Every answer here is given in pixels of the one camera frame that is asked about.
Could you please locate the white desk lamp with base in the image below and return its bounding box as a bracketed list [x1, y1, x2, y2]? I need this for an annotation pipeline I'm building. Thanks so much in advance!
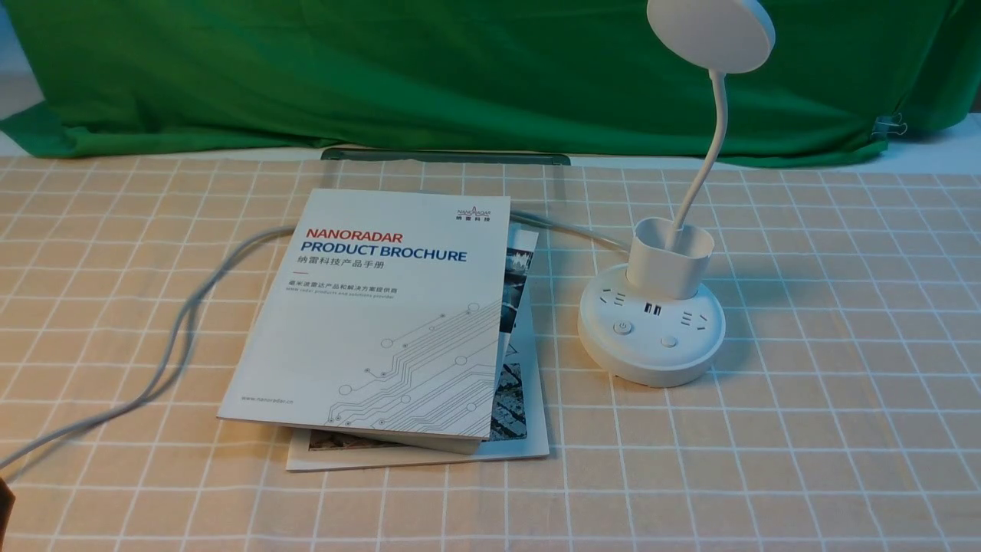
[577, 1, 776, 388]

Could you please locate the white Nanoradar product brochure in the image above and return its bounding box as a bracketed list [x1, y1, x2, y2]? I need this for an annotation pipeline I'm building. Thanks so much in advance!
[218, 189, 511, 454]

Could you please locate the lower brochure with photos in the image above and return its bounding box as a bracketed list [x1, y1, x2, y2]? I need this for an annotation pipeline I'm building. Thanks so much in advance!
[285, 224, 550, 472]

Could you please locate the green backdrop cloth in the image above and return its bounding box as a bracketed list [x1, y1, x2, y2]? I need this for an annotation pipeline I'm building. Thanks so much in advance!
[2, 1, 979, 168]

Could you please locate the checked beige tablecloth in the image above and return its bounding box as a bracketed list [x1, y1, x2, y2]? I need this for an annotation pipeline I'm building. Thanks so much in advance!
[1, 157, 980, 551]

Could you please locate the metal binder clip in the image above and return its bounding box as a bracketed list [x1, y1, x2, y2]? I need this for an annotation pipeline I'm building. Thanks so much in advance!
[870, 113, 910, 140]

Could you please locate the dark brown object at edge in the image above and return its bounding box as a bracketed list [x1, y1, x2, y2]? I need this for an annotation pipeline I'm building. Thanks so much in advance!
[0, 478, 15, 549]

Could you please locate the grey power cable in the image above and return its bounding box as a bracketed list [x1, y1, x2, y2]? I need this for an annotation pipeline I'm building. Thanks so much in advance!
[0, 210, 631, 471]

